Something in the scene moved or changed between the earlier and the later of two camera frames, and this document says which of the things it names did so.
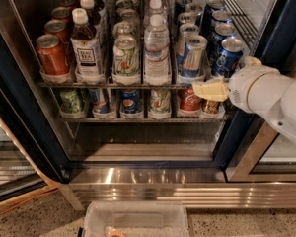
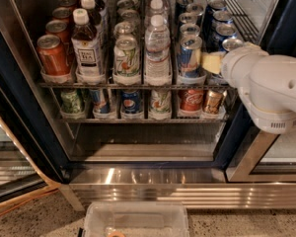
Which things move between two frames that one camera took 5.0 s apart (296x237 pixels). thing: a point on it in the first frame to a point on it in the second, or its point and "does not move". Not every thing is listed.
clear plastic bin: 139,218 does not move
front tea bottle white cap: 86,54 does not move
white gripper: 243,87 to 235,66
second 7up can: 123,29 does not move
